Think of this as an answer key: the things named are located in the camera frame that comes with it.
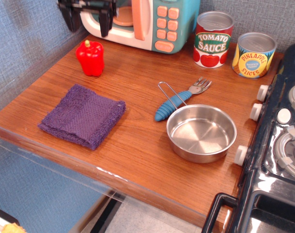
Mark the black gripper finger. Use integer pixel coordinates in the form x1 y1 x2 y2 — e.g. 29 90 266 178
99 10 113 37
59 4 82 32

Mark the red toy capsicum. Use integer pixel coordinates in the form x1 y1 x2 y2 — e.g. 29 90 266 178
75 40 104 77

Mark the white stove knob middle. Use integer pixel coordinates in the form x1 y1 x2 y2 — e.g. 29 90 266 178
250 103 262 121

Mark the purple folded cloth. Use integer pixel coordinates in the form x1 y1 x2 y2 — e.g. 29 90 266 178
38 84 126 150

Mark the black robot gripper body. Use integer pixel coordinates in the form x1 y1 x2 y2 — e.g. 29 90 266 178
57 0 118 16

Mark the pineapple slices can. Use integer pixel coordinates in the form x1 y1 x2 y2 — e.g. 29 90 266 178
232 32 277 79

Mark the teal toy microwave oven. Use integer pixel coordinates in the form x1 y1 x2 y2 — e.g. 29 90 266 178
78 0 201 54

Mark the blue handled fork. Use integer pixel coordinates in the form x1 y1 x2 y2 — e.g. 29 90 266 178
154 77 212 121

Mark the white stove knob top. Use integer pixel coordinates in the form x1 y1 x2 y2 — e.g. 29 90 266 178
257 85 269 102

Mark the white stove knob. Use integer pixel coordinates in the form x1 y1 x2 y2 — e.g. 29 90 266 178
257 85 269 102
234 145 248 166
250 103 262 121

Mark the small steel pan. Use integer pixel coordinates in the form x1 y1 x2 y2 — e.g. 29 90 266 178
157 82 238 164

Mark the white stove knob bottom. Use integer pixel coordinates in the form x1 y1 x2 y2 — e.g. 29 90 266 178
234 145 248 166

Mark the black toy stove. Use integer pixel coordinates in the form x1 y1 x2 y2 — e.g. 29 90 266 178
202 44 295 233

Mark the tomato sauce can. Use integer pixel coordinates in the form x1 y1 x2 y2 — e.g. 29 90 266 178
193 11 234 68

